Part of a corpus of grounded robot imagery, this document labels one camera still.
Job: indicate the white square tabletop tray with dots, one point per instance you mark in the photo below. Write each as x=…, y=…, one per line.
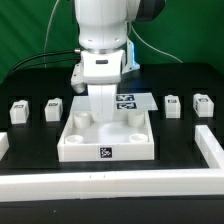
x=129, y=137

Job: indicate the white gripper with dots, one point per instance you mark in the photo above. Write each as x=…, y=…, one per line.
x=102, y=69

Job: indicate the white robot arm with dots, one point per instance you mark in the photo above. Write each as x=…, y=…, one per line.
x=103, y=24

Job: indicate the white AprilTag base sheet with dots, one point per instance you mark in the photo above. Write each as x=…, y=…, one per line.
x=142, y=101

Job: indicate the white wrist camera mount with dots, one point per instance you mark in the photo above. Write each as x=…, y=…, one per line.
x=77, y=79

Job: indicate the white U-shaped obstacle fence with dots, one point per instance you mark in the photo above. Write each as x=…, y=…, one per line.
x=115, y=184

